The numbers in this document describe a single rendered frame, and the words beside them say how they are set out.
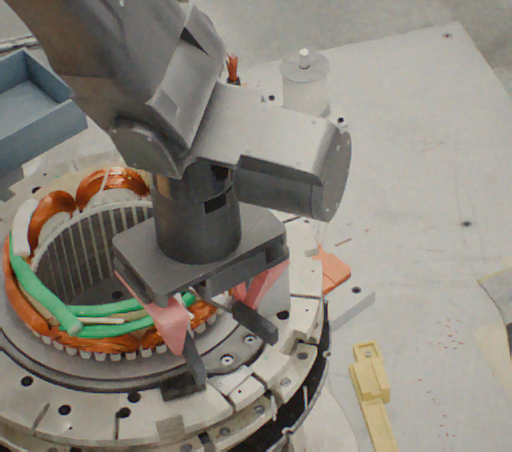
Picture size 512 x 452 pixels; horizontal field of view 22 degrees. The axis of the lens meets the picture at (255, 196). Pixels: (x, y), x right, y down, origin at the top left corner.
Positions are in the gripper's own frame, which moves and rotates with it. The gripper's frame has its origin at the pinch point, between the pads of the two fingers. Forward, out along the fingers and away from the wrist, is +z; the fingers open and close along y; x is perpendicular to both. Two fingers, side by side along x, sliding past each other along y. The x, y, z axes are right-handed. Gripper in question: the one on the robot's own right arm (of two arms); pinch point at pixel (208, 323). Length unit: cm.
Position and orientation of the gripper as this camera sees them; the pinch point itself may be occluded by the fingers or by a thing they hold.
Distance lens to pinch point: 94.7
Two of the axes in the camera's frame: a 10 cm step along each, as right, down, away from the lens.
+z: 0.4, 7.2, 6.9
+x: -5.6, -5.5, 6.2
